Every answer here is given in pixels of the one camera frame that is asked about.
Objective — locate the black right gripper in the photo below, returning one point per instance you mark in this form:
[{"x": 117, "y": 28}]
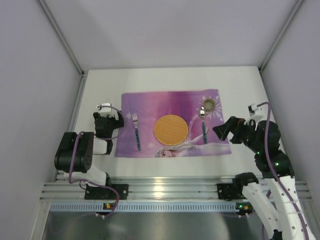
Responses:
[{"x": 235, "y": 128}]

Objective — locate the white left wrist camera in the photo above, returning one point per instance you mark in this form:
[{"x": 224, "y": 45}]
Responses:
[{"x": 105, "y": 109}]

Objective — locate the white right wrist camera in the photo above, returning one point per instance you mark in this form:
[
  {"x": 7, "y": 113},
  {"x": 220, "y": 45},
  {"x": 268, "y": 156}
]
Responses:
[{"x": 256, "y": 113}]

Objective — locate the left aluminium frame post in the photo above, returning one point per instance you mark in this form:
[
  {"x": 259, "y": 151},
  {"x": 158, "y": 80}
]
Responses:
[{"x": 62, "y": 39}]

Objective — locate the aluminium frame post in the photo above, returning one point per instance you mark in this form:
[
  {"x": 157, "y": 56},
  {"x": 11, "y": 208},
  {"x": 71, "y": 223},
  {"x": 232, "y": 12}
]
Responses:
[
  {"x": 281, "y": 34},
  {"x": 62, "y": 39}
]

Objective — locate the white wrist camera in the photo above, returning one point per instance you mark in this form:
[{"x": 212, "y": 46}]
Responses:
[
  {"x": 105, "y": 109},
  {"x": 256, "y": 113}
]

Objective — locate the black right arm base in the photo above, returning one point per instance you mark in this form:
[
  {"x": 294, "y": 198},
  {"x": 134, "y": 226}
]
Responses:
[{"x": 233, "y": 191}]

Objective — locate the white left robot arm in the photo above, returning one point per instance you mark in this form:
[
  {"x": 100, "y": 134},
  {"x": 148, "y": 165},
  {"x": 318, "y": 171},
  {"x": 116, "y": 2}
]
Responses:
[{"x": 75, "y": 152}]

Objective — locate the fork with teal handle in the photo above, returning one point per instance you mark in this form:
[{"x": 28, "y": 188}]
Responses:
[{"x": 135, "y": 122}]

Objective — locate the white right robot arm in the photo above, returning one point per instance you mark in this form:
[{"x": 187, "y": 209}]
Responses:
[{"x": 279, "y": 209}]

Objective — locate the right aluminium frame post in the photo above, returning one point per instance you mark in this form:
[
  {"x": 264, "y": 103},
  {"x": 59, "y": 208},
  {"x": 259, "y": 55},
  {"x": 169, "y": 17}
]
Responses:
[{"x": 281, "y": 34}]

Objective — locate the purple Frozen placemat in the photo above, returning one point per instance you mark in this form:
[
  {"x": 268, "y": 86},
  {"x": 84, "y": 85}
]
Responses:
[{"x": 150, "y": 106}]

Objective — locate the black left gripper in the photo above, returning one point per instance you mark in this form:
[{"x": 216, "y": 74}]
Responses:
[{"x": 110, "y": 122}]

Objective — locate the small grey cup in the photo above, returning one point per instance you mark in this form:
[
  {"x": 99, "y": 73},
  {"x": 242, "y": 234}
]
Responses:
[{"x": 209, "y": 105}]

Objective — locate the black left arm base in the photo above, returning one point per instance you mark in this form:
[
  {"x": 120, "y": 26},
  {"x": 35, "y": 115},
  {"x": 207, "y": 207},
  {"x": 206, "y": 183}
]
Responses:
[{"x": 93, "y": 192}]

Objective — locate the white slotted cable duct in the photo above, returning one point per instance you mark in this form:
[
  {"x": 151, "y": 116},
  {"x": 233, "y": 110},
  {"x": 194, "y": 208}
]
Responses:
[{"x": 148, "y": 207}]

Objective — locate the spoon with teal handle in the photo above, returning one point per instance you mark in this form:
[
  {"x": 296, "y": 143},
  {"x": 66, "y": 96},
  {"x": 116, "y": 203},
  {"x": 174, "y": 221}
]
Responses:
[{"x": 202, "y": 115}]

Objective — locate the round wooden plate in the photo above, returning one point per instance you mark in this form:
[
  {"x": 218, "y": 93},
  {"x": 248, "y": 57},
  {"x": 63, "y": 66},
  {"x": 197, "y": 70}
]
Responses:
[{"x": 171, "y": 130}]

